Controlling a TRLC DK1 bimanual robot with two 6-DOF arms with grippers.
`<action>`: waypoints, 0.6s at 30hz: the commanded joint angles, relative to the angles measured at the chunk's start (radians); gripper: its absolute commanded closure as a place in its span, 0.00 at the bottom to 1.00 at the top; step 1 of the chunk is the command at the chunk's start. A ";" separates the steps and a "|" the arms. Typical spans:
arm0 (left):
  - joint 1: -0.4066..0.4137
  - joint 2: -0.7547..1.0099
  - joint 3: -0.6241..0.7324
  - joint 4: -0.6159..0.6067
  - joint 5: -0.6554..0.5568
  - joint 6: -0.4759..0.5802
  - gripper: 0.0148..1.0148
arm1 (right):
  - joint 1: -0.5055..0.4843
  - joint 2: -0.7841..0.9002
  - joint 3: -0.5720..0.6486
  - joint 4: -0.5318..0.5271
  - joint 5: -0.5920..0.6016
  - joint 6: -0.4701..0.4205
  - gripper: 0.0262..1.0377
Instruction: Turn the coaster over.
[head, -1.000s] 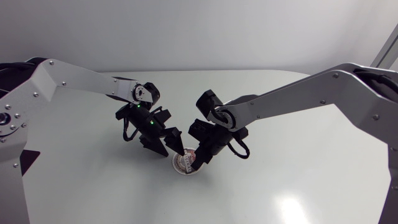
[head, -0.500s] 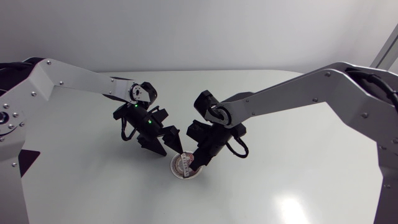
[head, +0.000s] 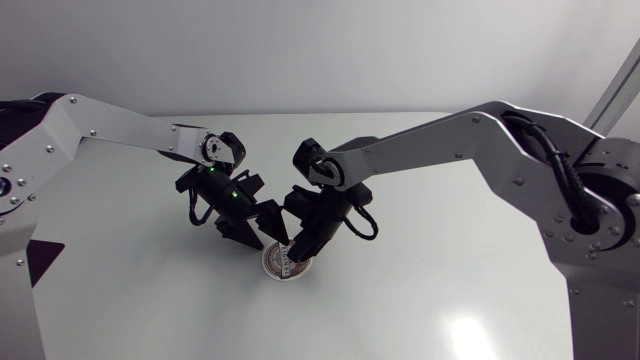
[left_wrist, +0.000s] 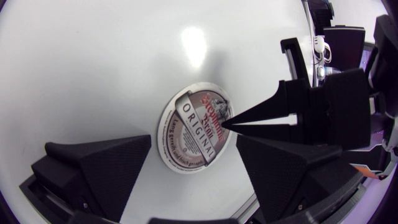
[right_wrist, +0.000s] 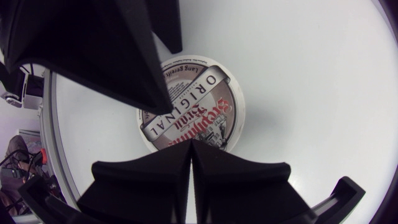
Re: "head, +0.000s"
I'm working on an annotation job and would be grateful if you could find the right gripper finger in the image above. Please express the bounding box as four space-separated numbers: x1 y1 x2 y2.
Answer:
254 198 291 247
286 238 322 264

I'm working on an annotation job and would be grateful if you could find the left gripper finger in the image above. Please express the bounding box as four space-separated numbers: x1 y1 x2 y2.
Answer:
214 218 265 252

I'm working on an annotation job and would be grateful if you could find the round white coaster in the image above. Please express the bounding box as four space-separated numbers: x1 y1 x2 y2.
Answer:
260 239 315 283

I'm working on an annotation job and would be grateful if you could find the dark mat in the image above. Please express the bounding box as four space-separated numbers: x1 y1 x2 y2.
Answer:
25 239 67 288

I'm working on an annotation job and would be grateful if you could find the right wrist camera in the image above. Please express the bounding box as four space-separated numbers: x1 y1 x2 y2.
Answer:
283 184 322 224

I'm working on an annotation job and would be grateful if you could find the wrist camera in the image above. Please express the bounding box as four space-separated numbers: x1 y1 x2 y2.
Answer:
230 169 266 200
283 184 322 224

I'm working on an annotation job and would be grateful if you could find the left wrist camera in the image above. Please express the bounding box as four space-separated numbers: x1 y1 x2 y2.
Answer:
230 169 266 200

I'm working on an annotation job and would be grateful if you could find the black looped wrist cable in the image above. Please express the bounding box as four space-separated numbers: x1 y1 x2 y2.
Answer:
187 188 217 228
343 204 380 242

